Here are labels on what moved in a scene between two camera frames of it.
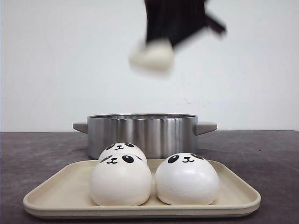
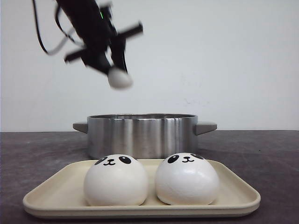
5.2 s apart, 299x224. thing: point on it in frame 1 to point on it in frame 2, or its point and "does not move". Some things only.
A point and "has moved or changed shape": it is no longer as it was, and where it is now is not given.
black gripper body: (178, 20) to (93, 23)
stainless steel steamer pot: (160, 135) does not move
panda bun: (120, 180) has moved or changed shape
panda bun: (186, 178) does not move
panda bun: (121, 148) to (119, 79)
